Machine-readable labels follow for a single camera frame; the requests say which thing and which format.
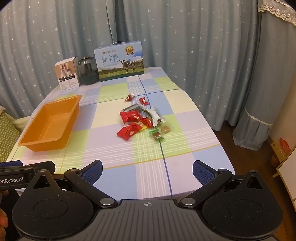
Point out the white and green snack packet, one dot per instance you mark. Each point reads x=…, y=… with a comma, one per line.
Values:
x=156, y=115

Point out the small red candy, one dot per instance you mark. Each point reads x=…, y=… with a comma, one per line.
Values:
x=143, y=101

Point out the beige cushion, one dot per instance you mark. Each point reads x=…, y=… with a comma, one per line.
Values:
x=1, y=109

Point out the white panel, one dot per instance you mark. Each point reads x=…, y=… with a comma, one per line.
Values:
x=289, y=176

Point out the orange plastic tray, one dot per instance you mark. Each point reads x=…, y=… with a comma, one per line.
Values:
x=46, y=129

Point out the red twisted candy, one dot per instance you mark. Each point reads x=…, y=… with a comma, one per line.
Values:
x=129, y=97

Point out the pale green sofa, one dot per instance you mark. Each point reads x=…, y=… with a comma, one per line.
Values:
x=22, y=122

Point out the dark glass jar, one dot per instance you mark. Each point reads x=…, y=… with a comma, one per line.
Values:
x=87, y=71

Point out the brown candy clear wrapper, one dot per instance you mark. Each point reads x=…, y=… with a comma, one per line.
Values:
x=166, y=129

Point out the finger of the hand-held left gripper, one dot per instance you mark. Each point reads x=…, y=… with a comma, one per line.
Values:
x=41, y=166
x=12, y=162

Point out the checked tablecloth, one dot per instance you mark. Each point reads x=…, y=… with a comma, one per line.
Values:
x=115, y=160

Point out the white product box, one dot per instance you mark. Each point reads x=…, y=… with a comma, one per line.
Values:
x=67, y=76

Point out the blue milk carton box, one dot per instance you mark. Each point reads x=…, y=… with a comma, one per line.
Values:
x=120, y=62

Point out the red snack packet white label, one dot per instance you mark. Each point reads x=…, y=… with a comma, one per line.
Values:
x=128, y=131

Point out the star-print blue curtain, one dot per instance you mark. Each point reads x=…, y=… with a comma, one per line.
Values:
x=161, y=27

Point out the person's left hand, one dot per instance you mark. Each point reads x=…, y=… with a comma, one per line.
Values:
x=2, y=222

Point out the green zigzag cushion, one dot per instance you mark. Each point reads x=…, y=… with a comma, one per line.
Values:
x=7, y=134

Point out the lace-trimmed blue curtain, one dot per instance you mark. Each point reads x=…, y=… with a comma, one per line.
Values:
x=272, y=81

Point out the green candy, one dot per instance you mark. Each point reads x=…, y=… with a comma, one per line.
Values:
x=156, y=135

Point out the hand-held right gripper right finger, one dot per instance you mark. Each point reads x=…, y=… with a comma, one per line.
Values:
x=202, y=173

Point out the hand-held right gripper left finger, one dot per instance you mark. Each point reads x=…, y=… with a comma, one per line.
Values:
x=93, y=172

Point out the yellow wooden box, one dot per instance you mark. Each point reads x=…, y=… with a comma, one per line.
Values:
x=278, y=154

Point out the dark grey snack packet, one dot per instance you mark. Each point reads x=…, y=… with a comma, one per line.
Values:
x=133, y=108

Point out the small red snack packet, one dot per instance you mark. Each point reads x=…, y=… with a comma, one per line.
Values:
x=145, y=122

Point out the red plastic bag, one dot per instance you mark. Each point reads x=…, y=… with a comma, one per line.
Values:
x=284, y=146

